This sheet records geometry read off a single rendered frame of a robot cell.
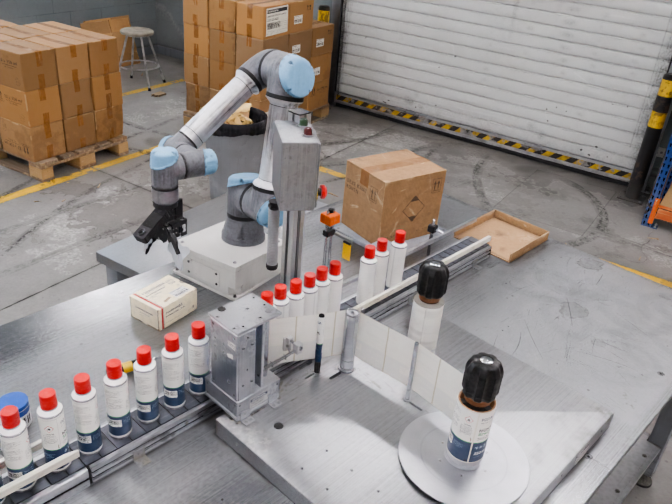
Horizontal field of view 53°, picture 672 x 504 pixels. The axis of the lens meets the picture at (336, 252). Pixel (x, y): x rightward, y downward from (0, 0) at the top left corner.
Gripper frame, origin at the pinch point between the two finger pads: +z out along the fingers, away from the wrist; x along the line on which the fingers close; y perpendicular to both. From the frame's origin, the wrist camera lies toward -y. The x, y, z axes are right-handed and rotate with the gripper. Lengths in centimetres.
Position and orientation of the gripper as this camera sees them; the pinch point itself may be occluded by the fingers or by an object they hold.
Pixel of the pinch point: (161, 263)
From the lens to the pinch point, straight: 206.3
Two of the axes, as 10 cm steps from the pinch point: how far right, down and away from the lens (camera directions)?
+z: -0.9, 8.8, 4.7
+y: 5.5, -3.5, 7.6
